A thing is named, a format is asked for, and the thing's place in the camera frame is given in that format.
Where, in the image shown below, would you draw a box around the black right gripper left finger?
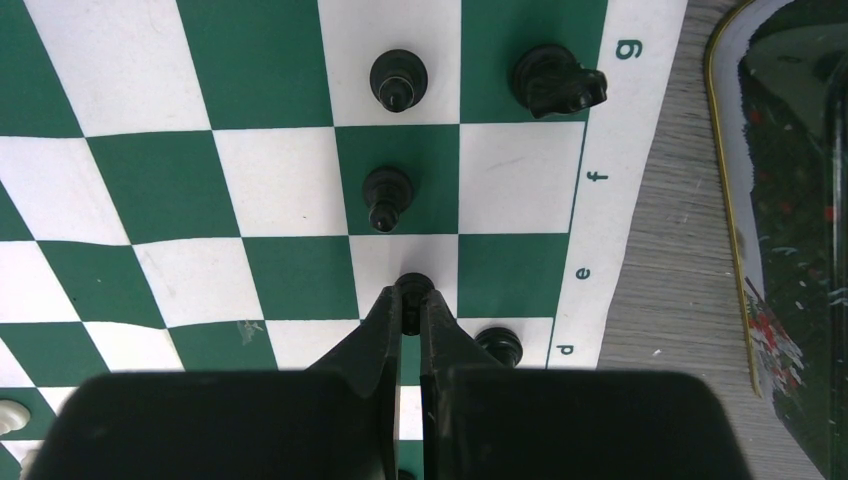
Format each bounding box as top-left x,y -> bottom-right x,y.
28,287 -> 402,479

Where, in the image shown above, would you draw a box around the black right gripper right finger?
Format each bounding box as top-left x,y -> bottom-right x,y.
420,291 -> 750,479

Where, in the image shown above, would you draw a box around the black chess pawn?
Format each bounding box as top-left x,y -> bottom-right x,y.
362,166 -> 414,233
395,272 -> 435,336
369,49 -> 428,113

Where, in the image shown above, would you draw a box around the green white chess mat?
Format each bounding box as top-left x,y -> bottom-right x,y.
1,1 -> 686,479

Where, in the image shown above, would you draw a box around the black chess knight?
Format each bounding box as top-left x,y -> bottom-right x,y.
510,44 -> 608,119

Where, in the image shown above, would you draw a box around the gold metal tin tray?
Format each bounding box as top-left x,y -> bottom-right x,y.
704,1 -> 847,479

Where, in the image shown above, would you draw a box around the black chess bishop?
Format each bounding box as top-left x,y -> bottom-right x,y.
475,327 -> 523,368

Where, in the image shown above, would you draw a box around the white chess pawn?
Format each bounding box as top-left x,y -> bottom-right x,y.
0,399 -> 31,436

